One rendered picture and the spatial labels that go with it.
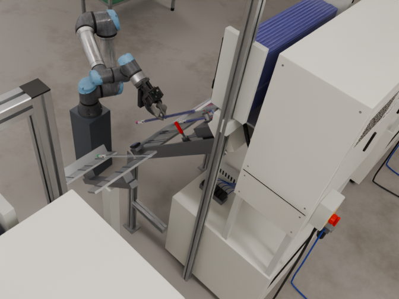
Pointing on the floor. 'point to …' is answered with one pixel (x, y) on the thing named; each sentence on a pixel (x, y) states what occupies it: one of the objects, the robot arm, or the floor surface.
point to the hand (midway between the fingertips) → (162, 117)
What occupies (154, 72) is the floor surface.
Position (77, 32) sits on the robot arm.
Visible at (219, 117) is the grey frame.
